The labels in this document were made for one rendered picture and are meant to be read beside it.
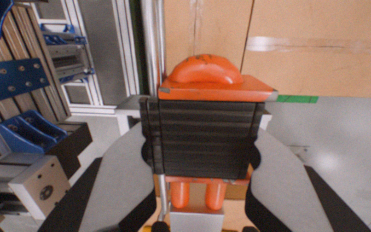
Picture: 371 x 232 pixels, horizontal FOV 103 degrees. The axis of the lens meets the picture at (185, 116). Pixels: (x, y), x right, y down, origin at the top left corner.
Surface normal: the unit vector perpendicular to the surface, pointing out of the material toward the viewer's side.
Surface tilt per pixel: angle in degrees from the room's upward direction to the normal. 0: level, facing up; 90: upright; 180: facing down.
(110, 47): 0
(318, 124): 0
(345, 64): 0
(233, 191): 90
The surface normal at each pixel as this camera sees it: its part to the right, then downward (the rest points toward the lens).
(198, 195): 0.01, -0.89
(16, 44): 1.00, 0.04
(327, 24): -0.04, 0.45
